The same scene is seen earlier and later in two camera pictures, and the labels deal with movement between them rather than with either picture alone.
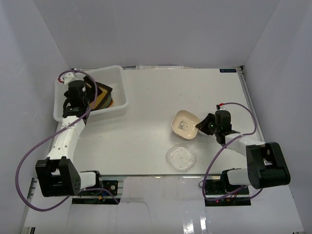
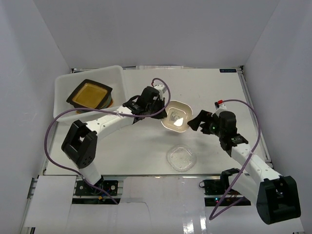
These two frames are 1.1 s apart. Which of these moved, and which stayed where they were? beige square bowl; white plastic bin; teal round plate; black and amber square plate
Moved: beige square bowl
Stayed: black and amber square plate; teal round plate; white plastic bin
